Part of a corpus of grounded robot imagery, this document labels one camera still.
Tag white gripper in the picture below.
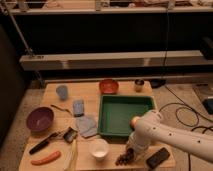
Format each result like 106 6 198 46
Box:
126 133 149 161

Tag dark grape bunch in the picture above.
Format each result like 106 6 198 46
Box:
115 148 134 165

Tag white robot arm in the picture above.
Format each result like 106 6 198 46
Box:
126 110 213 163

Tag red bowl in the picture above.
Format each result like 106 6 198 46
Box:
99 79 119 94

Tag purple bowl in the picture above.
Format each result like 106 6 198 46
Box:
26 107 54 132

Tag orange fruit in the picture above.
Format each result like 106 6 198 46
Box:
130 116 140 130

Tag black rectangular block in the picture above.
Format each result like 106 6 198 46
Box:
146 148 170 169

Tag green plastic tray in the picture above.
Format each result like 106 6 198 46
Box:
98 95 155 138

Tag white cup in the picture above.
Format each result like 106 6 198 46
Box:
89 139 109 161

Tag grey folded cloth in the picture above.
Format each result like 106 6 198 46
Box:
76 116 97 138

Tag yellow corn cob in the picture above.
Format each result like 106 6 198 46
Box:
63 140 78 171

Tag orange carrot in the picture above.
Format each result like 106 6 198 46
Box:
31 151 61 165

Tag blue plastic cup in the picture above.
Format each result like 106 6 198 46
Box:
56 85 68 100

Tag metal fork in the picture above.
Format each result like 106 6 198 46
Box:
50 104 72 115

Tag black floor cables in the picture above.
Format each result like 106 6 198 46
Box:
159 84 213 171

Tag black handled knife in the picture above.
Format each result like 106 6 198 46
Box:
29 133 58 155

